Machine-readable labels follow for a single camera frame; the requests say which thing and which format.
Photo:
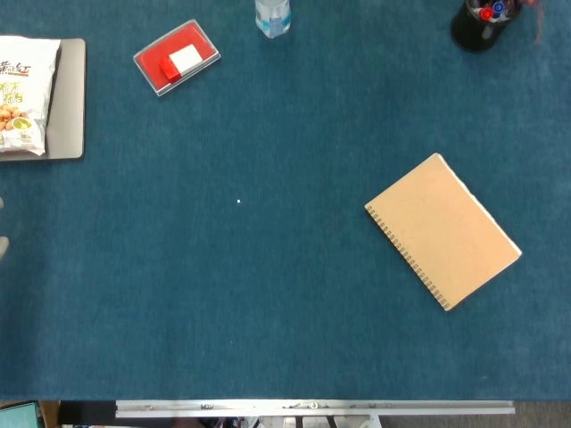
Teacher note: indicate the black mesh pen holder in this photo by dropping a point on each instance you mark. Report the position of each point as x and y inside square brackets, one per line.
[473, 35]

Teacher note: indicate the blue cap marker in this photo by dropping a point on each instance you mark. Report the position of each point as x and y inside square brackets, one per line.
[499, 7]

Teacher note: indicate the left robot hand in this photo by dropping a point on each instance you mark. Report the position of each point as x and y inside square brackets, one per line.
[2, 246]

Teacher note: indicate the teal flat object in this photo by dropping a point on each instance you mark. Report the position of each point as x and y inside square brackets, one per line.
[18, 417]

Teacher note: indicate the red cap marker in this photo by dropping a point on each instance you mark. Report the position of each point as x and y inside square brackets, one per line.
[486, 14]

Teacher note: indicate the kraft cover spiral notebook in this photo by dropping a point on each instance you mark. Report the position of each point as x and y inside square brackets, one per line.
[441, 232]

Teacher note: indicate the red and white stamp block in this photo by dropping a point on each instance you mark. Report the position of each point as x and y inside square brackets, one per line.
[185, 58]

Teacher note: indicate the grey closed laptop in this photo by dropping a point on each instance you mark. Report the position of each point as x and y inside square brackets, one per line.
[69, 111]

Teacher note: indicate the white snack bag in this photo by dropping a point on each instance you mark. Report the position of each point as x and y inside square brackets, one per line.
[22, 89]

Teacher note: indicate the red stamp pad case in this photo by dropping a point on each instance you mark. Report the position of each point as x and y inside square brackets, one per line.
[196, 38]

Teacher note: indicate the upright clear water bottle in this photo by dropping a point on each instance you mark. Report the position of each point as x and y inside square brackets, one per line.
[273, 18]

